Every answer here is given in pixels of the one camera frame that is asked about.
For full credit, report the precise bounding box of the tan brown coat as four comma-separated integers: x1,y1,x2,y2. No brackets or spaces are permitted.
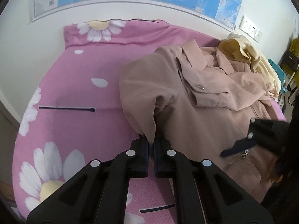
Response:
119,41,278,202

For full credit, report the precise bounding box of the turquoise patterned cloth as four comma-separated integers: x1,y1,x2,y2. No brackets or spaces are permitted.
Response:
268,59,287,93

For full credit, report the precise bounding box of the black bag in background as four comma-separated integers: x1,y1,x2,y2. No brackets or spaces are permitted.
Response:
282,38,298,74

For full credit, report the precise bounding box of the pink daisy bed sheet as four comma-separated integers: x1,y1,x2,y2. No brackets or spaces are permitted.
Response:
12,19,287,224

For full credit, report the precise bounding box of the cream yellow garment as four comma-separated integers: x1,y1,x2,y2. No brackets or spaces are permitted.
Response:
218,33,282,98

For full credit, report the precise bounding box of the white wall socket panel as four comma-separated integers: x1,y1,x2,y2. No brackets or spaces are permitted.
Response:
239,15,263,43

